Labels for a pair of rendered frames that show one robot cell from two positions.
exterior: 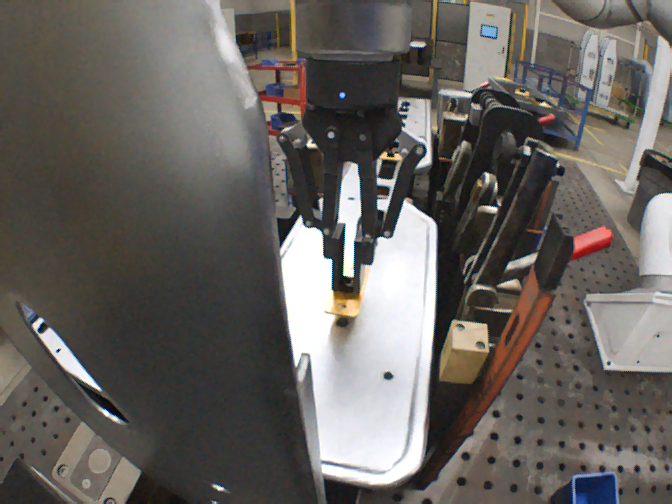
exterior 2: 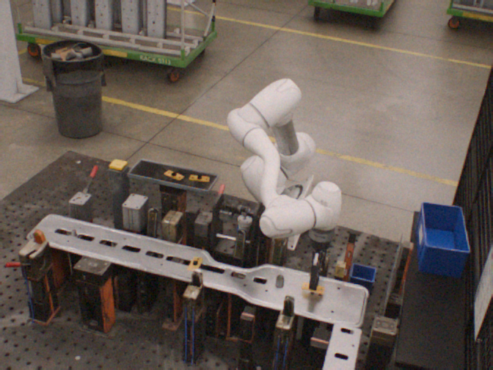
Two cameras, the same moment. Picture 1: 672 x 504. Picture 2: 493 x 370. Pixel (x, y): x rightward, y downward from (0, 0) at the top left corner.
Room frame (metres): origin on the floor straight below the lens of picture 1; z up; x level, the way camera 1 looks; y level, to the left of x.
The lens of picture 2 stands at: (0.52, 1.69, 2.57)
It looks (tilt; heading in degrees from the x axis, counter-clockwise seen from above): 33 degrees down; 272
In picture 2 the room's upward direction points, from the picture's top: 3 degrees clockwise
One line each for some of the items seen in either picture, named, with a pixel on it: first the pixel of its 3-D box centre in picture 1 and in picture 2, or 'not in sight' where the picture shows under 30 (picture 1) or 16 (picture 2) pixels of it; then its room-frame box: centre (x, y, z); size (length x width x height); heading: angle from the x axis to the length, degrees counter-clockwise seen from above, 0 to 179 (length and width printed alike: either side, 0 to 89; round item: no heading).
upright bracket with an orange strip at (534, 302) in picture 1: (466, 420); (343, 283); (0.16, -0.14, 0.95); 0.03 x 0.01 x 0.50; 166
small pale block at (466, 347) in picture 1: (429, 425); (334, 299); (0.18, -0.12, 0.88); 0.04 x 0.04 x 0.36; 76
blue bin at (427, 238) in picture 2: not in sight; (440, 238); (-0.22, -0.29, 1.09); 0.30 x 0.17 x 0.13; 83
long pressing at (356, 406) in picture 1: (388, 155); (189, 265); (0.76, -0.12, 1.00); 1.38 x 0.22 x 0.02; 166
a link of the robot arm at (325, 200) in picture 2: not in sight; (322, 205); (0.30, -0.01, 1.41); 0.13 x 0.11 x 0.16; 34
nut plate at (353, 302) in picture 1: (348, 284); (313, 287); (0.29, -0.01, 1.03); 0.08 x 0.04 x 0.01; 166
